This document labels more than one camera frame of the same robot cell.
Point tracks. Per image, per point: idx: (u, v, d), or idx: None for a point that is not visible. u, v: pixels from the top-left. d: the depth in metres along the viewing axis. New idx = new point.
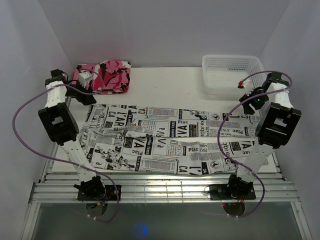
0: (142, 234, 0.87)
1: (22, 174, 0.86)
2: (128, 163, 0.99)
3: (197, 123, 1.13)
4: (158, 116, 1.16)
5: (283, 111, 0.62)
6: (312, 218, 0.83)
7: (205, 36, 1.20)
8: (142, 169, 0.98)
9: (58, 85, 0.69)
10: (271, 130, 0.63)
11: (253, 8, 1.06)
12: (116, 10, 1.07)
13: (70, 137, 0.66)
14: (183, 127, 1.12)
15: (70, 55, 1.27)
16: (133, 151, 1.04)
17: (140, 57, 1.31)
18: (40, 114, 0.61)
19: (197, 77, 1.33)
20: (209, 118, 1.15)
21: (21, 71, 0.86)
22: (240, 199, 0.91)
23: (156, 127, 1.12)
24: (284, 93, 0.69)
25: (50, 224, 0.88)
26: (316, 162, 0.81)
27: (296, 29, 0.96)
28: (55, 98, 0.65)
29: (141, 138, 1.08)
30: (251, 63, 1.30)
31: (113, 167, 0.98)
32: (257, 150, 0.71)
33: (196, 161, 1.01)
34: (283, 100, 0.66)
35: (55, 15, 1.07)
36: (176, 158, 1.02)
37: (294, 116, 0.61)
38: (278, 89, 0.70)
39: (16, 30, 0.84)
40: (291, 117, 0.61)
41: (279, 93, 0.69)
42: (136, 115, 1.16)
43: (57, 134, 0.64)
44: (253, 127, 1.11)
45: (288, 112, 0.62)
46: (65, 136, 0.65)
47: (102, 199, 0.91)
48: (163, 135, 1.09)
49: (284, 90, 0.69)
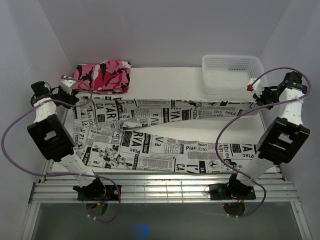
0: (142, 234, 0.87)
1: (22, 174, 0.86)
2: (126, 161, 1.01)
3: (190, 109, 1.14)
4: (152, 104, 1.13)
5: (290, 127, 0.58)
6: (313, 218, 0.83)
7: (205, 36, 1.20)
8: (139, 167, 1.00)
9: (46, 101, 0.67)
10: (274, 145, 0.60)
11: (252, 7, 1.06)
12: (116, 10, 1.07)
13: (64, 151, 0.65)
14: (176, 112, 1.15)
15: (70, 55, 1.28)
16: (131, 149, 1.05)
17: (139, 57, 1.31)
18: (31, 130, 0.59)
19: (197, 77, 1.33)
20: (203, 104, 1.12)
21: (21, 70, 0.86)
22: (240, 199, 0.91)
23: (150, 113, 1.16)
24: (297, 105, 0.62)
25: (50, 224, 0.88)
26: (316, 162, 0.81)
27: (297, 28, 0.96)
28: (45, 112, 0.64)
29: (139, 136, 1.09)
30: (251, 63, 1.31)
31: (111, 165, 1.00)
32: (257, 162, 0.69)
33: (193, 160, 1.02)
34: (291, 115, 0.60)
35: (55, 15, 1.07)
36: (173, 156, 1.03)
37: (302, 135, 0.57)
38: (291, 99, 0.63)
39: (16, 29, 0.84)
40: (298, 135, 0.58)
41: (290, 104, 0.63)
42: (127, 106, 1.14)
43: (51, 149, 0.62)
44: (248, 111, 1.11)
45: (296, 128, 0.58)
46: (59, 150, 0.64)
47: (102, 199, 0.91)
48: (158, 121, 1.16)
49: (298, 100, 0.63)
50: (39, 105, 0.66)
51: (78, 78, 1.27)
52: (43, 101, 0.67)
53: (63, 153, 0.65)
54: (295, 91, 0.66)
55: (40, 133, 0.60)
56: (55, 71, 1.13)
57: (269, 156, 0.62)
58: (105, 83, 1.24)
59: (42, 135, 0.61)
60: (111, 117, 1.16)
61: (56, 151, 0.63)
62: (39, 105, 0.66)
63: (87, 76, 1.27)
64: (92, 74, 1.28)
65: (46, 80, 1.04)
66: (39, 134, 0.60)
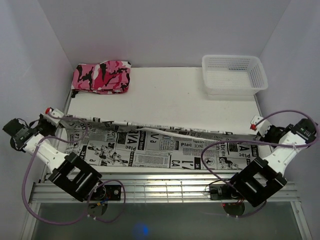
0: (142, 234, 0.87)
1: (22, 174, 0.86)
2: (122, 158, 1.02)
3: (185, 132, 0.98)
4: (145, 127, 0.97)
5: (270, 172, 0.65)
6: (312, 219, 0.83)
7: (205, 36, 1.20)
8: (135, 164, 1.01)
9: (42, 139, 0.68)
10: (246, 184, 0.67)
11: (253, 8, 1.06)
12: (116, 10, 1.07)
13: (93, 183, 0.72)
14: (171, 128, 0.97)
15: (70, 55, 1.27)
16: (126, 146, 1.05)
17: (139, 57, 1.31)
18: (57, 183, 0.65)
19: (197, 77, 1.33)
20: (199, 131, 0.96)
21: (21, 71, 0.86)
22: (240, 199, 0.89)
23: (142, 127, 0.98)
24: (290, 152, 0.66)
25: (49, 225, 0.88)
26: (316, 162, 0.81)
27: (298, 28, 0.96)
28: (56, 154, 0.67)
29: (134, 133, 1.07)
30: (251, 63, 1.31)
31: (107, 163, 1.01)
32: None
33: (189, 157, 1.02)
34: (275, 161, 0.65)
35: (55, 15, 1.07)
36: (169, 153, 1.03)
37: (277, 182, 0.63)
38: (286, 145, 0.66)
39: (15, 29, 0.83)
40: (273, 181, 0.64)
41: (282, 148, 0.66)
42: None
43: (83, 189, 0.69)
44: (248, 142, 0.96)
45: (273, 175, 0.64)
46: (89, 185, 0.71)
47: (102, 199, 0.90)
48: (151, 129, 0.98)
49: (292, 147, 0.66)
50: (38, 147, 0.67)
51: (78, 78, 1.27)
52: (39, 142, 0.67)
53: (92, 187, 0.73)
54: (297, 137, 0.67)
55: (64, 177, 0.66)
56: (55, 71, 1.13)
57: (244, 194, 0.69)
58: (105, 83, 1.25)
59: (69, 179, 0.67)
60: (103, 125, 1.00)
61: (87, 189, 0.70)
62: (37, 147, 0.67)
63: (87, 76, 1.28)
64: (92, 74, 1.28)
65: (46, 80, 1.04)
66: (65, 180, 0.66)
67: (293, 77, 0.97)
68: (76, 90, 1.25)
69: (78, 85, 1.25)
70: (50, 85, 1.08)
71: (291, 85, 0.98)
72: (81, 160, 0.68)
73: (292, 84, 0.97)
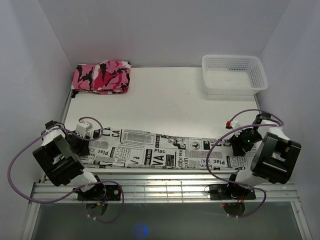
0: (142, 234, 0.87)
1: (22, 174, 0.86)
2: (120, 160, 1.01)
3: (175, 153, 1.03)
4: (134, 158, 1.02)
5: (282, 144, 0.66)
6: (313, 218, 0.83)
7: (205, 36, 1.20)
8: (130, 164, 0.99)
9: (54, 128, 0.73)
10: (269, 164, 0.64)
11: (252, 7, 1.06)
12: (116, 10, 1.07)
13: (74, 173, 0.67)
14: (160, 157, 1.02)
15: (70, 55, 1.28)
16: (124, 148, 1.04)
17: (139, 57, 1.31)
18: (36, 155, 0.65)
19: (197, 77, 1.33)
20: (188, 148, 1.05)
21: (21, 70, 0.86)
22: (240, 199, 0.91)
23: (131, 155, 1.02)
24: (277, 128, 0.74)
25: (50, 225, 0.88)
26: (316, 162, 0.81)
27: (298, 28, 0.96)
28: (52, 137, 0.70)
29: (128, 135, 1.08)
30: (251, 63, 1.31)
31: (106, 166, 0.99)
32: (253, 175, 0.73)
33: (194, 158, 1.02)
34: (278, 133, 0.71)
35: (55, 15, 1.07)
36: (164, 151, 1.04)
37: (294, 149, 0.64)
38: (271, 124, 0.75)
39: (16, 29, 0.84)
40: (290, 150, 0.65)
41: (273, 127, 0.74)
42: (110, 139, 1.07)
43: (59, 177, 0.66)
44: (235, 157, 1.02)
45: (286, 144, 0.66)
46: (69, 174, 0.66)
47: (102, 199, 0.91)
48: (139, 159, 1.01)
49: (277, 124, 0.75)
50: (47, 133, 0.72)
51: (78, 78, 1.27)
52: (50, 129, 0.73)
53: (74, 174, 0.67)
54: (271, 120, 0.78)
55: (48, 155, 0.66)
56: (55, 71, 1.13)
57: (270, 176, 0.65)
58: (105, 83, 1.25)
59: (50, 160, 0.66)
60: (98, 150, 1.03)
61: (64, 173, 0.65)
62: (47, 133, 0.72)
63: (87, 76, 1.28)
64: (92, 74, 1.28)
65: (45, 79, 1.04)
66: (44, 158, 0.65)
67: (294, 77, 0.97)
68: (76, 90, 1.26)
69: (78, 85, 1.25)
70: (50, 85, 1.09)
71: (291, 85, 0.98)
72: (65, 142, 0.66)
73: (292, 84, 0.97)
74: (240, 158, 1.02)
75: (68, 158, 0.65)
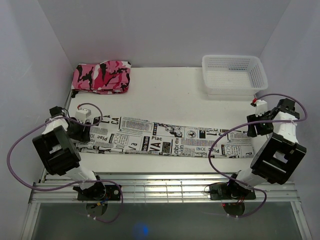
0: (142, 234, 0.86)
1: (22, 174, 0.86)
2: (118, 146, 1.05)
3: (171, 141, 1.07)
4: (131, 144, 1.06)
5: (287, 145, 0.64)
6: (313, 219, 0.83)
7: (205, 36, 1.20)
8: (127, 150, 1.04)
9: (57, 118, 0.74)
10: (269, 163, 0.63)
11: (253, 7, 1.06)
12: (116, 9, 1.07)
13: (71, 165, 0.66)
14: (156, 144, 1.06)
15: (70, 55, 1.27)
16: (122, 136, 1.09)
17: (139, 57, 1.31)
18: (35, 142, 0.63)
19: (197, 77, 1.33)
20: (184, 136, 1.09)
21: (21, 70, 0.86)
22: (240, 199, 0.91)
23: (129, 141, 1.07)
24: (290, 125, 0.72)
25: (50, 224, 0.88)
26: (316, 162, 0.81)
27: (298, 28, 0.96)
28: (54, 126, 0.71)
29: (127, 122, 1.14)
30: (251, 63, 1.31)
31: (104, 151, 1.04)
32: (254, 175, 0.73)
33: (190, 146, 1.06)
34: (286, 132, 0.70)
35: (55, 14, 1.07)
36: (160, 137, 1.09)
37: (298, 153, 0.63)
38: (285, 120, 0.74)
39: (15, 28, 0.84)
40: (293, 153, 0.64)
41: (285, 125, 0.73)
42: (109, 126, 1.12)
43: (55, 165, 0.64)
44: (230, 145, 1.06)
45: (291, 147, 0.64)
46: (65, 165, 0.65)
47: (102, 199, 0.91)
48: (137, 146, 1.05)
49: (291, 122, 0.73)
50: (50, 121, 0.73)
51: (78, 78, 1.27)
52: (53, 118, 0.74)
53: (69, 166, 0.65)
54: (289, 114, 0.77)
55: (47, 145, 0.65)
56: (55, 71, 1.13)
57: (268, 175, 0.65)
58: (105, 83, 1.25)
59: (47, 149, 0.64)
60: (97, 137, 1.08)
61: (60, 163, 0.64)
62: (50, 121, 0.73)
63: (87, 76, 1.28)
64: (92, 74, 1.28)
65: (45, 79, 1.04)
66: (42, 146, 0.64)
67: (294, 77, 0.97)
68: (76, 90, 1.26)
69: (78, 85, 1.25)
70: (50, 85, 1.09)
71: (292, 85, 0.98)
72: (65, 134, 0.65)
73: (292, 84, 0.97)
74: (235, 147, 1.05)
75: (66, 150, 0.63)
